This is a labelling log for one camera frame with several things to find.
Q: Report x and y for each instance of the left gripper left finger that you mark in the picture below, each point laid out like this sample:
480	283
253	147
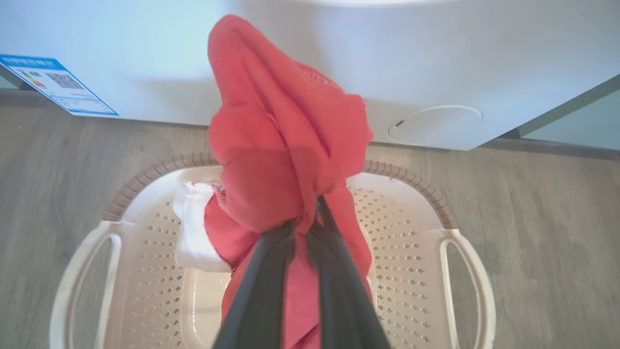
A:
256	300

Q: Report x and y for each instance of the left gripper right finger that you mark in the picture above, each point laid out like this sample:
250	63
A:
344	300

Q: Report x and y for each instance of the white garment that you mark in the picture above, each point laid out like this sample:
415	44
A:
193	242

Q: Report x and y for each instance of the red garment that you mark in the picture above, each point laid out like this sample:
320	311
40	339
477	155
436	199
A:
271	145

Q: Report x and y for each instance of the white washing machine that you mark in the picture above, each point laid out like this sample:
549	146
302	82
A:
145	48

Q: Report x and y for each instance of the cream perforated laundry basket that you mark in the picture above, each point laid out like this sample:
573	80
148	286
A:
155	271

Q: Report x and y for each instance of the round drain filter cover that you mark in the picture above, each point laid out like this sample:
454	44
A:
436	126

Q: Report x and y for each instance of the dark grey cabinet plinth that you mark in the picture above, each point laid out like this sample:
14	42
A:
557	148

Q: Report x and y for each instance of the blue energy label sticker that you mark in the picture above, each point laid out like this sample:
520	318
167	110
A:
58	85

